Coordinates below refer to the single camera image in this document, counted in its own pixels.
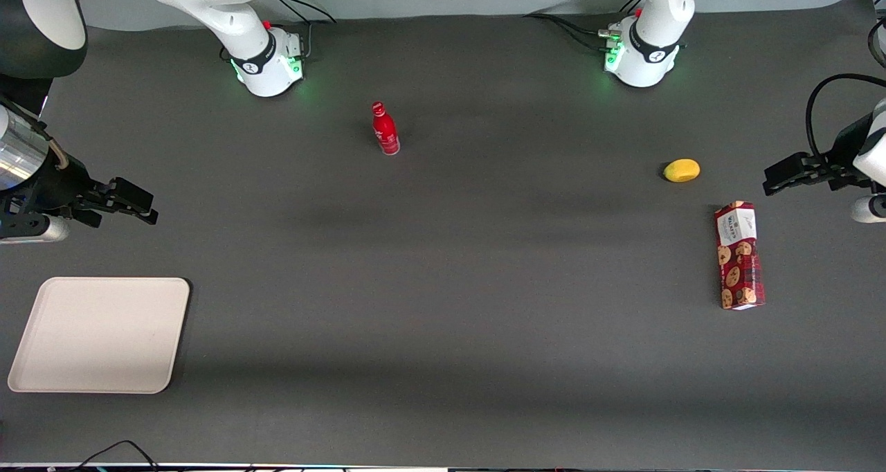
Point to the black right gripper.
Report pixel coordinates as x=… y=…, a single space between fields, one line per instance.
x=61 y=183

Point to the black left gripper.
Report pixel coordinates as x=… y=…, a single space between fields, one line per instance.
x=837 y=153

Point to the red coke bottle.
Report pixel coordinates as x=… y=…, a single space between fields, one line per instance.
x=385 y=131

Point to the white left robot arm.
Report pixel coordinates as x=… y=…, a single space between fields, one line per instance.
x=647 y=50

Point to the beige plastic tray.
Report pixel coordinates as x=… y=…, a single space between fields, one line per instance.
x=100 y=333

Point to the red cookie box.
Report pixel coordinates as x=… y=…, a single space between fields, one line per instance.
x=739 y=257

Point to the yellow lemon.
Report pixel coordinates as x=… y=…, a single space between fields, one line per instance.
x=682 y=170

